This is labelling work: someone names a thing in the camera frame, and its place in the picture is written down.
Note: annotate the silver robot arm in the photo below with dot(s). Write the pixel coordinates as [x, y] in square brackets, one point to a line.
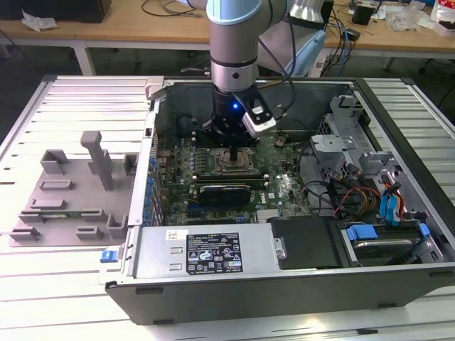
[231, 46]

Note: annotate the CPU socket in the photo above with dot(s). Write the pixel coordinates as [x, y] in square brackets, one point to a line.
[216, 167]

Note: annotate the round coin battery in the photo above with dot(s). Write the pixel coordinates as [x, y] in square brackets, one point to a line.
[279, 143]

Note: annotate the black RAM slot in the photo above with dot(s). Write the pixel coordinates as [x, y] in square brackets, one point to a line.
[220, 173]
[231, 178]
[257, 182]
[231, 175]

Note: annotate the green motherboard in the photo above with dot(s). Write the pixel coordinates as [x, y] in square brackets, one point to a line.
[281, 170]

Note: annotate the black graphics card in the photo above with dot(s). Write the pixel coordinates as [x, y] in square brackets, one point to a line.
[224, 195]

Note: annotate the white power strip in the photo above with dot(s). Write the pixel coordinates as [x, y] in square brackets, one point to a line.
[320, 65]

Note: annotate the pale blue teach pendant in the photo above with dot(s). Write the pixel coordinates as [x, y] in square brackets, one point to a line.
[313, 46]

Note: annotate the grey metal disk bay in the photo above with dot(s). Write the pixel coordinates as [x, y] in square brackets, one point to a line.
[334, 145]

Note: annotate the silver finned heatsink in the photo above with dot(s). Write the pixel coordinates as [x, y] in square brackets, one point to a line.
[269, 216]

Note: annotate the small black adapter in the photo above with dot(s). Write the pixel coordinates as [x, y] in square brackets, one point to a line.
[353, 35]

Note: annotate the black plastic bay cover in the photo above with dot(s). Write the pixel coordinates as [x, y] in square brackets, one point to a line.
[305, 241]

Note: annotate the grey power supply unit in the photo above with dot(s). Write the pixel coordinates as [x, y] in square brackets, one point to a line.
[160, 255]

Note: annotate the small black box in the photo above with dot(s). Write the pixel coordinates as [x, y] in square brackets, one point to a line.
[363, 16]

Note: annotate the grey parts rack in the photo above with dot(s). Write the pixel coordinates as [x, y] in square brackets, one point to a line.
[64, 199]

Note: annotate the blue case latch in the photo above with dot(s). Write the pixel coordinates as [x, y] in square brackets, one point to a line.
[108, 256]

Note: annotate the black grey PC case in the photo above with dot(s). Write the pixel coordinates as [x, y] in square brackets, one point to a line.
[249, 298]

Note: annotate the black equipment box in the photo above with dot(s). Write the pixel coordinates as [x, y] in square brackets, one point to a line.
[53, 10]

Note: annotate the clear plastic bags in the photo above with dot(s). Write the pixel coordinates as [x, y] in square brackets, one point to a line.
[409, 17]

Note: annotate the crumpled clear plastic bag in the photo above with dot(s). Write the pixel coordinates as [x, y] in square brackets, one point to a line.
[39, 22]

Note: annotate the hard disk in blue carrier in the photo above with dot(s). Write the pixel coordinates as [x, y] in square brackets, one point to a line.
[384, 248]

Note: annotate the red white packet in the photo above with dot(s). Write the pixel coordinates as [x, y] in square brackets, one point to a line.
[444, 14]

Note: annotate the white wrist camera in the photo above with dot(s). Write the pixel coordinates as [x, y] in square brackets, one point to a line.
[261, 124]

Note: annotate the wooden desk white frame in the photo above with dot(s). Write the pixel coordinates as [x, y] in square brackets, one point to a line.
[142, 28]

